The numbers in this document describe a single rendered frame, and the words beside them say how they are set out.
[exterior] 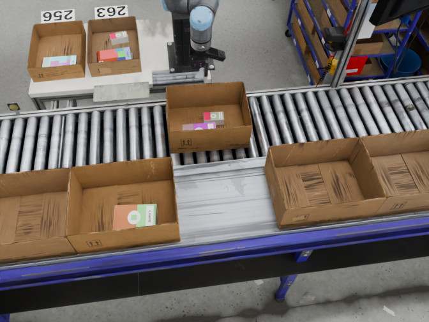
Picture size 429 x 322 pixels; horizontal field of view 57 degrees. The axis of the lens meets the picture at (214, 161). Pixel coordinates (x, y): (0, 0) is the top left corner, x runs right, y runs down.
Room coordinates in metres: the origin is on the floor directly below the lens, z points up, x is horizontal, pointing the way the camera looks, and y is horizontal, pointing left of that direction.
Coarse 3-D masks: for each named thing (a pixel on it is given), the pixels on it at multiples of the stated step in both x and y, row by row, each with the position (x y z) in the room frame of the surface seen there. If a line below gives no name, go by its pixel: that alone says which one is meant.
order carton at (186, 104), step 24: (168, 96) 1.40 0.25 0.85; (192, 96) 1.42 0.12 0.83; (216, 96) 1.43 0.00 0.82; (240, 96) 1.45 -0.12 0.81; (168, 120) 1.21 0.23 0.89; (192, 120) 1.32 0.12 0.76; (240, 120) 1.33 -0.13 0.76; (192, 144) 1.13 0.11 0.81; (216, 144) 1.14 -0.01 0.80; (240, 144) 1.16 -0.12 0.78
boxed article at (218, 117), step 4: (204, 112) 1.34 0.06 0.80; (208, 112) 1.34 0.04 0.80; (212, 112) 1.34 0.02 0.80; (216, 112) 1.34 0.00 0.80; (220, 112) 1.34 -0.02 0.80; (204, 116) 1.31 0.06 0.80; (208, 116) 1.31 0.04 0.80; (212, 116) 1.32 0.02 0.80; (216, 116) 1.32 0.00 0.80; (220, 116) 1.32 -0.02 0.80; (204, 120) 1.29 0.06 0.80; (208, 120) 1.29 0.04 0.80; (212, 120) 1.29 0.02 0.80; (216, 120) 1.29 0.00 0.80; (220, 120) 1.30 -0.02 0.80; (216, 124) 1.29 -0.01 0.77; (220, 124) 1.30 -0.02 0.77
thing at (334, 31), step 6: (324, 30) 1.66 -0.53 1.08; (330, 30) 1.65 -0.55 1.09; (336, 30) 1.65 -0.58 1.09; (342, 30) 1.66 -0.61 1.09; (324, 36) 1.63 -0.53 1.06; (330, 36) 1.62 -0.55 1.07; (336, 36) 1.62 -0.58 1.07; (342, 36) 1.63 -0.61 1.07; (330, 42) 1.65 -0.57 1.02; (336, 42) 1.64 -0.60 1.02
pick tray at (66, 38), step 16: (32, 32) 1.86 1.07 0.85; (48, 32) 1.94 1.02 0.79; (64, 32) 1.96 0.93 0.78; (80, 32) 1.98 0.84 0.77; (32, 48) 1.76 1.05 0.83; (48, 48) 1.84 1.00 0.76; (64, 48) 1.84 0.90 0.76; (80, 48) 1.74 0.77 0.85; (32, 64) 1.65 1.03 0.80; (80, 64) 1.62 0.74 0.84; (48, 80) 1.58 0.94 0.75
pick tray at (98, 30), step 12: (96, 24) 2.00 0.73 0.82; (108, 24) 2.01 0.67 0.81; (120, 24) 2.02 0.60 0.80; (132, 24) 2.04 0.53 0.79; (96, 36) 1.96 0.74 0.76; (108, 36) 1.96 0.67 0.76; (132, 36) 1.97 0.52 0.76; (96, 48) 1.85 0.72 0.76; (108, 48) 1.85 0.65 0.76; (132, 48) 1.86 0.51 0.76; (96, 60) 1.75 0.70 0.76; (120, 60) 1.65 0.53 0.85; (132, 60) 1.66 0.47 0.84; (96, 72) 1.62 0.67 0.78; (108, 72) 1.64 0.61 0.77; (120, 72) 1.65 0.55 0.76; (132, 72) 1.66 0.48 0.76
